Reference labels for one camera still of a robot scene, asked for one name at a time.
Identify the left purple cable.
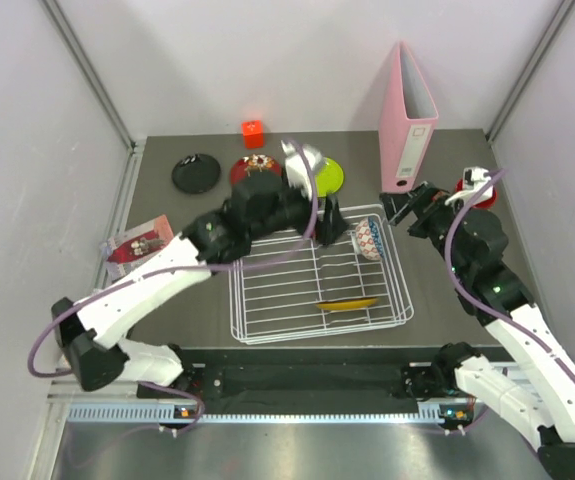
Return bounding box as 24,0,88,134
27,139,318,379

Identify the orange cube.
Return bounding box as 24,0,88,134
241,120,265,149

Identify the black glossy plate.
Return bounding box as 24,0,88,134
171,153,221,195

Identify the pink ring binder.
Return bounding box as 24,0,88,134
378,42,439,193

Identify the red illustrated card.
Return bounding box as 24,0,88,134
100,215,174,282

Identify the white wire dish rack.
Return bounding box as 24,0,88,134
229,204,414,345

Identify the grey slotted cable duct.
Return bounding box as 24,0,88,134
66,397,478,426

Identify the yellow plate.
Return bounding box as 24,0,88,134
315,296,378,312

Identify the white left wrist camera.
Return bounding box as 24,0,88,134
281,141,326,200

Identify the red cup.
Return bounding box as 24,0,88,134
455,179,498,210

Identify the green plate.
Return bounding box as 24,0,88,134
315,157,344,198

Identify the red floral plate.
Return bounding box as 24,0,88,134
229,154,282,186

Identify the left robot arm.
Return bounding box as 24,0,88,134
51,173,349,397

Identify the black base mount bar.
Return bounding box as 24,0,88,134
137,348,461,414

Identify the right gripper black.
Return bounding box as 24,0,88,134
379,181,472,279

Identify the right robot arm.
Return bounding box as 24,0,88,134
380,181,575,479

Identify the red blue patterned bowl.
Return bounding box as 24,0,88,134
351,217,385,261

